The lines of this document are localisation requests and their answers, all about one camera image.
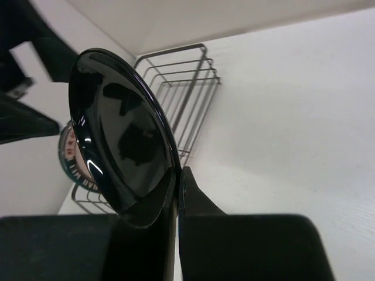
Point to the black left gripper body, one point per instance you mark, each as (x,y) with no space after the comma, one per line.
(14,83)

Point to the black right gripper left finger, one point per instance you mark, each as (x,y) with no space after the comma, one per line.
(136,245)

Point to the black plate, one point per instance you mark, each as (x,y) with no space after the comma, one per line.
(122,131)

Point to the grey wire dish rack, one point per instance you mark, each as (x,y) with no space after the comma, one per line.
(184,81)

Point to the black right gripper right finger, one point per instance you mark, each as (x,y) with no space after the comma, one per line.
(214,245)

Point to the white plate with dark rim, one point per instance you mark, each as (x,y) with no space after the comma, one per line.
(72,161)

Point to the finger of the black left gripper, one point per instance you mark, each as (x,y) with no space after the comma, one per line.
(19,122)
(56,56)

